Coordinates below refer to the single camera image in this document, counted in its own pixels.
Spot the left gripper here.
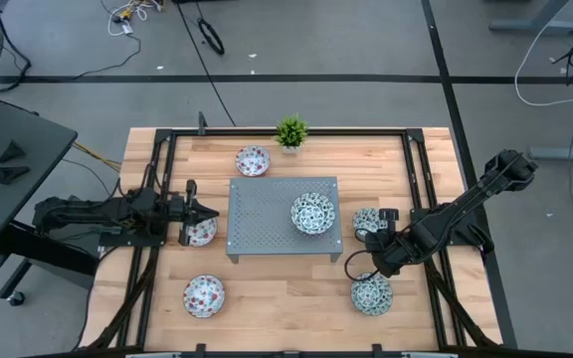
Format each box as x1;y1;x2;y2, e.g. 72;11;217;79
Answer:
166;179;220;249

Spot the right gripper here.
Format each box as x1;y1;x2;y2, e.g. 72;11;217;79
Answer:
364;207;420;279

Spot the red floral mini bowl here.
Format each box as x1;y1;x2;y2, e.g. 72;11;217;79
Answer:
235;144;272;178
182;273;227;320
186;217;219;249

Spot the teal floral mini bowl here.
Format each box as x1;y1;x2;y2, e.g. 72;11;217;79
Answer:
289;191;337;237
349;271;395;318
351;207;385;242

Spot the grey perforated metal riser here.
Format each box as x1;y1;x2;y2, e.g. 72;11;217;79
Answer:
225;176;345;265

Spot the green plant white pot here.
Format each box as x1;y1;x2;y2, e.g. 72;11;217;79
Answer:
274;112;311;156

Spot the black desk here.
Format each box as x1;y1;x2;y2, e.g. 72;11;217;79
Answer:
0;93;101;307

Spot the black wedge stand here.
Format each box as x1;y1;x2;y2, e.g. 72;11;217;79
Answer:
0;139;27;163
0;165;32;187

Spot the grey desk foot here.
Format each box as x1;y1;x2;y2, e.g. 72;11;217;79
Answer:
488;0;573;36
528;136;573;163

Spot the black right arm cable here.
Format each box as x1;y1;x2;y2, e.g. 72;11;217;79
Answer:
343;248;382;284

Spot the yellow cable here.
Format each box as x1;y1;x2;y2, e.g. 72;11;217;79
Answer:
0;83;122;173

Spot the thin black cable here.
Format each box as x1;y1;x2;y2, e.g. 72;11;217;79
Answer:
174;0;238;128

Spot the black cable coil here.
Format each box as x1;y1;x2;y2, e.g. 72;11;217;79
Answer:
196;17;227;56

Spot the white cable bundle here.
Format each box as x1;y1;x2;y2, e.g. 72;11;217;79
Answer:
105;0;166;38

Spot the long white cable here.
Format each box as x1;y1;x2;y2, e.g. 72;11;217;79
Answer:
513;0;573;108

